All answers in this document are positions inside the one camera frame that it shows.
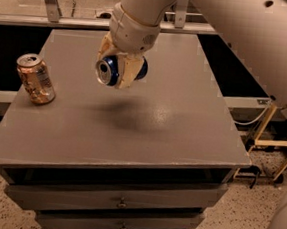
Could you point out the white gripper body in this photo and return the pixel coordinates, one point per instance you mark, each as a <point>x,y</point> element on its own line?
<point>131,35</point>

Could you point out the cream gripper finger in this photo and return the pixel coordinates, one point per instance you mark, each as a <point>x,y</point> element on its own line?
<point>107,47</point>
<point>129,66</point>

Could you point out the blue pepsi can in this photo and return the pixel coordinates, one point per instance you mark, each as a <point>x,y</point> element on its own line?
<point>108,73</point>

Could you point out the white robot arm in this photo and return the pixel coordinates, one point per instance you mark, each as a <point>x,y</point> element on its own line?
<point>256,30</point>

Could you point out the gold soda can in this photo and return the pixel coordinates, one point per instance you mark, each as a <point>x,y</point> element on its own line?
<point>34,75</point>

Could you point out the grey metal railing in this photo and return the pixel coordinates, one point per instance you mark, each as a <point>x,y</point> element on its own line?
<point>70,14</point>

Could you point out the grey drawer cabinet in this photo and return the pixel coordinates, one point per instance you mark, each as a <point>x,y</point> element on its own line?
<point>152,156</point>

